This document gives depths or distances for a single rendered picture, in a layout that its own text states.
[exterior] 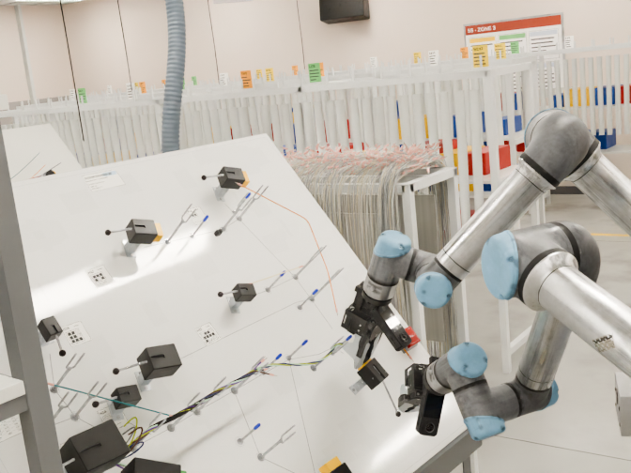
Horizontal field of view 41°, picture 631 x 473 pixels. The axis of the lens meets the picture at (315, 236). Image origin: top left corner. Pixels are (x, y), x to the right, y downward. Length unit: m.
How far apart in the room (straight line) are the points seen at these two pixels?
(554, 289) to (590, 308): 0.08
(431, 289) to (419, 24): 9.45
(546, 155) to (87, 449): 1.01
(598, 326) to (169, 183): 1.20
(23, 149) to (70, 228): 3.47
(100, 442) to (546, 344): 0.86
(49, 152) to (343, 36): 6.84
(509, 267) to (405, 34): 9.79
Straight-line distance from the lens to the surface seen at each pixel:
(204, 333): 1.92
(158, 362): 1.69
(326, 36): 11.82
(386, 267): 1.85
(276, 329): 2.04
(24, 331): 1.23
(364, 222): 2.80
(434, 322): 3.17
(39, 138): 5.52
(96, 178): 2.07
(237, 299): 1.96
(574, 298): 1.40
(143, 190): 2.10
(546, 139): 1.71
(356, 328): 1.97
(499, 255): 1.47
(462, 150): 4.66
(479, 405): 1.75
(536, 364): 1.75
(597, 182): 1.85
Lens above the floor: 1.85
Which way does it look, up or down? 12 degrees down
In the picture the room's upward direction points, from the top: 6 degrees counter-clockwise
